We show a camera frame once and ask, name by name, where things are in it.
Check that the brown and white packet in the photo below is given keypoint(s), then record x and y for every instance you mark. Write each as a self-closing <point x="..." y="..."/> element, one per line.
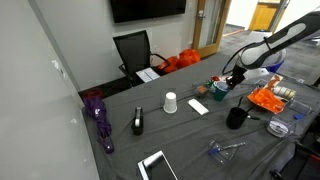
<point x="275" y="81"/>

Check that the orange snack bag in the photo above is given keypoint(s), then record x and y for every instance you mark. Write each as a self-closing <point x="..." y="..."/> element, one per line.
<point x="266" y="100"/>

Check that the round clear lidded container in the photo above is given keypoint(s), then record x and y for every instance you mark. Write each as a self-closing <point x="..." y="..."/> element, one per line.
<point x="280" y="126"/>

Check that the clear plastic box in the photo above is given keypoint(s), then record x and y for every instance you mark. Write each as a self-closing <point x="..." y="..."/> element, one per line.
<point x="300" y="107"/>

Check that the green cup with blue rim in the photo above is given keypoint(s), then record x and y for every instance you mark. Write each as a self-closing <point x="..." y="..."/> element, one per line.
<point x="218" y="96"/>

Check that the brown block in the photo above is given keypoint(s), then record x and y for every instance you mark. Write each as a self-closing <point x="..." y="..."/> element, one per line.
<point x="202" y="90"/>

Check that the white eraser block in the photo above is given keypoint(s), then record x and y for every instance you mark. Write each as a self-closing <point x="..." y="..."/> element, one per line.
<point x="198" y="106"/>

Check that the small blue object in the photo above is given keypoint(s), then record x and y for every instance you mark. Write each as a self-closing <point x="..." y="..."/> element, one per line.
<point x="299" y="116"/>

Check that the black marker with white tip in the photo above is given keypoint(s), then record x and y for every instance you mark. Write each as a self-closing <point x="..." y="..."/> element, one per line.
<point x="253" y="117"/>

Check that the yellow wooden door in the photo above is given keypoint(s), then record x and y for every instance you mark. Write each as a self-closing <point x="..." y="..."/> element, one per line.
<point x="263" y="16"/>

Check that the white printed paper sheet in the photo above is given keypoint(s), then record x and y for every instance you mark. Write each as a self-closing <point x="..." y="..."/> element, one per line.
<point x="148" y="75"/>

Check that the black cup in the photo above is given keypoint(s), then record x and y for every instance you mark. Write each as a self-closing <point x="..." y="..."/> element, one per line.
<point x="235" y="121"/>

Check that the yellowish tape roll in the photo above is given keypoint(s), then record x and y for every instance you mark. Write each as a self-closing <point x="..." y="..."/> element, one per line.
<point x="291" y="94"/>

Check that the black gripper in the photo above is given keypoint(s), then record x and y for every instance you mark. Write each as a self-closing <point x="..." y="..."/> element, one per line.
<point x="238" y="74"/>

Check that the white tape roll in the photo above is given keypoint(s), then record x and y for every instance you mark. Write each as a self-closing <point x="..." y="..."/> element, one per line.
<point x="283" y="92"/>
<point x="276" y="90"/>

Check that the blue bin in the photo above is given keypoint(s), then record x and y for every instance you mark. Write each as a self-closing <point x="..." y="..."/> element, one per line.
<point x="276" y="66"/>

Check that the purple folded umbrella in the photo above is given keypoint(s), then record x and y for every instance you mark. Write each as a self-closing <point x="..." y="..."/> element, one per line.
<point x="98" y="113"/>

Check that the clear container with tape rolls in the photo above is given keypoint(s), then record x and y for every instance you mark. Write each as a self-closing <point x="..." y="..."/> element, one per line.
<point x="268" y="87"/>

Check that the tablet with white frame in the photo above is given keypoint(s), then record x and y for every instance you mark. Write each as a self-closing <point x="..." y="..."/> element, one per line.
<point x="160" y="170"/>

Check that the dark red bag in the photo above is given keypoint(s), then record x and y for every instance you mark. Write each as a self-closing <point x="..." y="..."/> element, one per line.
<point x="93" y="93"/>

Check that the white paper cup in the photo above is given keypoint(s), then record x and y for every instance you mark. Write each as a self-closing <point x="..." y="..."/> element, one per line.
<point x="170" y="103"/>

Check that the small clear plastic tray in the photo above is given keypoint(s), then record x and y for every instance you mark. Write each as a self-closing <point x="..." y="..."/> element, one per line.
<point x="226" y="157"/>

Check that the black wall television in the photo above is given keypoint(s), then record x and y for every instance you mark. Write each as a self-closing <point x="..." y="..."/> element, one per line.
<point x="146" y="10"/>

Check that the dark pen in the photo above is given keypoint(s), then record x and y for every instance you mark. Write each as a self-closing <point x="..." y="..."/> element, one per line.
<point x="250" y="108"/>
<point x="240" y="102"/>

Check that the black mesh office chair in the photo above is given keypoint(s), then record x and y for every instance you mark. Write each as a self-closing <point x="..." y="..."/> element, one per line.
<point x="133" y="50"/>

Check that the red and green ribbon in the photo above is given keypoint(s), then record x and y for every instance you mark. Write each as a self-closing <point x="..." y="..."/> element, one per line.
<point x="211" y="81"/>

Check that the grey tablecloth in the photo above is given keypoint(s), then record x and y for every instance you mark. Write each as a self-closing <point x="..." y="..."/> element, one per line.
<point x="183" y="133"/>

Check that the black tape dispenser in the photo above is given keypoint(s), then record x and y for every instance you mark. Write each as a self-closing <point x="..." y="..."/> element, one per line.
<point x="137" y="128"/>

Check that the orange plastic bag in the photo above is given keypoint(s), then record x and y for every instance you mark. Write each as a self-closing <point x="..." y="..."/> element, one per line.
<point x="171" y="63"/>
<point x="190" y="57"/>

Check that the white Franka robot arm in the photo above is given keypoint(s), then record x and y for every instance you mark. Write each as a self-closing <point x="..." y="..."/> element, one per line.
<point x="266" y="50"/>

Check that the red and white bowl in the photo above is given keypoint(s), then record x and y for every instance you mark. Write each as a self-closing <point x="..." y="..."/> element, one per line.
<point x="222" y="80"/>

